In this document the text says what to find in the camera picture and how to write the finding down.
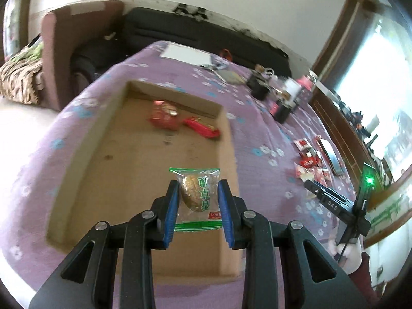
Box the round red snack packet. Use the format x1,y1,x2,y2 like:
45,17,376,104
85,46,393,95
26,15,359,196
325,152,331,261
150,100,181,131

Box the brown armchair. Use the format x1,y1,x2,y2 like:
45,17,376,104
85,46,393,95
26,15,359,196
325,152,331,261
42,0,125,111

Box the pink bottle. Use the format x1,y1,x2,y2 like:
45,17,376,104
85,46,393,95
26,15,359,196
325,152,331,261
297,75,313,91

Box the pile of red snack packets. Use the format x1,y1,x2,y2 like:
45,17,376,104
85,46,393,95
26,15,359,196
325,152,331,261
294,137,332,181

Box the shallow cardboard box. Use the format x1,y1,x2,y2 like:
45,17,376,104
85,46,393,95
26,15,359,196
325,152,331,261
47,80,242,279

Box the scissors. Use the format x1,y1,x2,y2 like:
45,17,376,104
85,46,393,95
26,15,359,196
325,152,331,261
201,64,228,82

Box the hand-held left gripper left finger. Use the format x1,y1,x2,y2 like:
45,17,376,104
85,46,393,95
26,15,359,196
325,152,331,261
29,179,181,309

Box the black square container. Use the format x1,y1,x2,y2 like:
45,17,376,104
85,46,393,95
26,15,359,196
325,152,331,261
247,74,269,101

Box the black sofa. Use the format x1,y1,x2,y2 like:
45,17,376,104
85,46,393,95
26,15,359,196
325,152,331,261
69,6,292,78

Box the purple floral bedsheet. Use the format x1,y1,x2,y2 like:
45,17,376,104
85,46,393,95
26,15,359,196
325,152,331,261
0,40,371,297

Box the person's right forearm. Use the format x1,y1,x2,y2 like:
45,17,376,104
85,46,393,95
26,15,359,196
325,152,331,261
349,252,381,304

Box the person's right hand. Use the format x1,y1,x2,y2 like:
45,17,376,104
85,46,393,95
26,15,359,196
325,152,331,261
335,241,363,272

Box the long red snack packet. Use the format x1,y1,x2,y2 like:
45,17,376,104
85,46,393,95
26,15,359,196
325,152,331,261
183,117,221,140

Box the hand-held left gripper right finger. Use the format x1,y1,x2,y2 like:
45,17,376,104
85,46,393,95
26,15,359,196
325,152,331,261
217,180,371,309

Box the brown patterned cloth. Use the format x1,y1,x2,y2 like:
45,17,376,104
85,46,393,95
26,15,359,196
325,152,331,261
0,43,44,104

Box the black container with red label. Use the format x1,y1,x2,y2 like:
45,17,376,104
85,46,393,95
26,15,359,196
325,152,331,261
273,100,292,123

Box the wooden headboard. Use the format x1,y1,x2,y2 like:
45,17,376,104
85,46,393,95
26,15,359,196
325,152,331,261
309,80,396,202

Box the white paper sheet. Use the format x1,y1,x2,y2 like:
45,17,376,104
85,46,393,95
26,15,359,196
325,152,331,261
160,43,211,65

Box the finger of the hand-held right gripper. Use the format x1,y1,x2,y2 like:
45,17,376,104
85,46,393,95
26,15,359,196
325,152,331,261
304,179,335,207

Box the green clear pastry packet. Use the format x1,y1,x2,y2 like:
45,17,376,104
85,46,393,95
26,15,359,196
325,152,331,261
169,167,223,232

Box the black smartphone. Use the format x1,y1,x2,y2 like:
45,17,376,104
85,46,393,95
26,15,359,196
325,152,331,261
322,138,344,175

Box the bright window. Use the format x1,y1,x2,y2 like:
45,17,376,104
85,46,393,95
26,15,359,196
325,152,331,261
335,16,412,181

